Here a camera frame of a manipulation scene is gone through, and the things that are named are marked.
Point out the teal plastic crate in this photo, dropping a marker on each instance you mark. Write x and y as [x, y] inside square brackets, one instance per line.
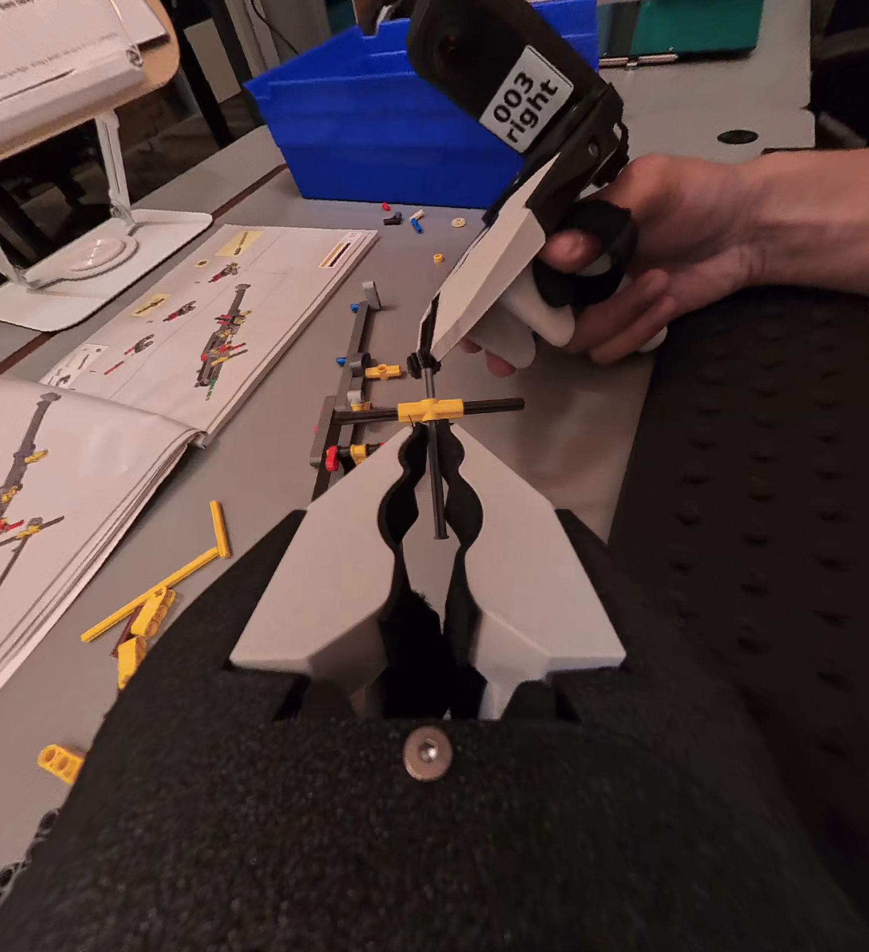
[695, 22]

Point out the open instruction booklet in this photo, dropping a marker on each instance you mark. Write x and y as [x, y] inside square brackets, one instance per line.
[271, 297]

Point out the long grey beam assembly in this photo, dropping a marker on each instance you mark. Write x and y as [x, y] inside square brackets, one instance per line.
[355, 342]

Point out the yellow short toy beam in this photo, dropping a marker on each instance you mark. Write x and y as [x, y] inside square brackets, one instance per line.
[129, 662]

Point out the black dimpled foam pad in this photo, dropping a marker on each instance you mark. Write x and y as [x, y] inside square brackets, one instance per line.
[777, 520]

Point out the blue storage bin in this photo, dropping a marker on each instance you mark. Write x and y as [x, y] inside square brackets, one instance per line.
[375, 126]

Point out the yellow angled toy beam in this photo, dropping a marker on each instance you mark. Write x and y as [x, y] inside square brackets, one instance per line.
[153, 610]

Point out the person's right hand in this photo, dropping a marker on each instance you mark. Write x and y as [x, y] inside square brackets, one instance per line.
[687, 230]

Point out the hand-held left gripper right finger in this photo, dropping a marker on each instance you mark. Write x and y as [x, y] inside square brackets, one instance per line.
[531, 587]

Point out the yellow thin T-shaped beam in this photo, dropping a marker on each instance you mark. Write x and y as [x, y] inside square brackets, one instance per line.
[220, 528]

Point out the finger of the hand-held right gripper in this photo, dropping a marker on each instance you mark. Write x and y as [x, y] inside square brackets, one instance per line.
[479, 290]
[427, 331]

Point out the yellow stubby holed beam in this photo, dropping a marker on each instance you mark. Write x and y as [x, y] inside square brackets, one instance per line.
[59, 762]

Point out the black table grommet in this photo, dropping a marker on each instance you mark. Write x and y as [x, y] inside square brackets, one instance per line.
[737, 137]

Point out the yellow connector with black axles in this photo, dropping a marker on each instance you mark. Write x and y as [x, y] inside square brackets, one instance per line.
[427, 410]

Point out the pile of small toy pins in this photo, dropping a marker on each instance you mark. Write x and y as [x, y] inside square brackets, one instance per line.
[391, 219]

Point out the small black gear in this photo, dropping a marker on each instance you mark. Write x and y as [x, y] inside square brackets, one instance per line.
[418, 364]

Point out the wooden board book stand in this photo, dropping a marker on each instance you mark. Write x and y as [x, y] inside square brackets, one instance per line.
[159, 230]

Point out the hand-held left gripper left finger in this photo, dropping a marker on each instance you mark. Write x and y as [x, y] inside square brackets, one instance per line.
[315, 587]

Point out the pile of black grey parts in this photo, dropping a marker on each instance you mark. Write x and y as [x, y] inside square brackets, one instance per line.
[29, 848]

